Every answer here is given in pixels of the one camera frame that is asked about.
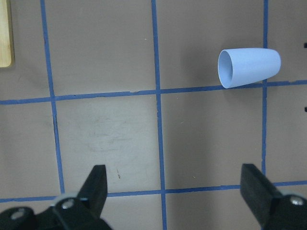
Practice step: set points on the light blue plastic cup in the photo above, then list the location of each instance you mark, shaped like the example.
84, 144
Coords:
243, 66

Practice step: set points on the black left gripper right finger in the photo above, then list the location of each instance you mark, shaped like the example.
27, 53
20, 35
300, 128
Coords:
260, 195

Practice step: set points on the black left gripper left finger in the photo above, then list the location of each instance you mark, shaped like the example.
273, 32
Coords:
90, 200

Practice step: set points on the wooden cup stand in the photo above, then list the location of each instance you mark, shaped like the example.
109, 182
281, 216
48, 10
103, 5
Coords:
6, 35

